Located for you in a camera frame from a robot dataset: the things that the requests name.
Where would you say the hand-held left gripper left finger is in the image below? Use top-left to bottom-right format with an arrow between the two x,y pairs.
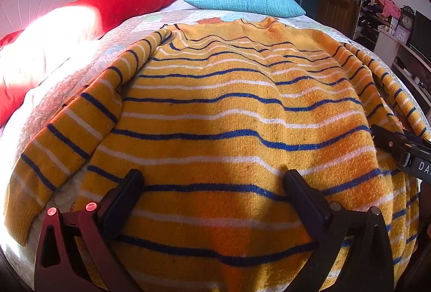
34,169 -> 145,292

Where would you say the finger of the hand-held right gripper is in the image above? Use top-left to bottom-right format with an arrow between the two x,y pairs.
370,124 -> 411,165

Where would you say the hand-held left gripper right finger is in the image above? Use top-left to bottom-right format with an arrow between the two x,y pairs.
283,169 -> 395,292

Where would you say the yellow striped sweater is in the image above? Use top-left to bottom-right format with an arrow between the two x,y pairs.
3,16 -> 431,292

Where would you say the white dresser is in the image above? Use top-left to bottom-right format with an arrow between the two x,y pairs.
373,25 -> 431,102

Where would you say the small pink clock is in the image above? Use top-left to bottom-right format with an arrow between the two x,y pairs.
395,26 -> 410,44

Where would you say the black screen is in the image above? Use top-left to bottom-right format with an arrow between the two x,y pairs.
407,11 -> 431,64

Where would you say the dark mantel clock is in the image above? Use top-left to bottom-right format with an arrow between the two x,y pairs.
399,6 -> 417,34

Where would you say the pink cloth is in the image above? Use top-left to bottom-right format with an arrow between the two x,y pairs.
376,0 -> 406,18

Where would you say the heart print quilted bedspread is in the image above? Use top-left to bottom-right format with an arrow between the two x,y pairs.
0,0 -> 431,292

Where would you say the red long pillow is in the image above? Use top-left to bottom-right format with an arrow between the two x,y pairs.
0,0 -> 183,128

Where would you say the white bed sheet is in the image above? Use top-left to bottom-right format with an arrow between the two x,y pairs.
158,0 -> 203,12

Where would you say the white bed headboard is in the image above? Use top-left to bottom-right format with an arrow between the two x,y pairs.
0,0 -> 79,40

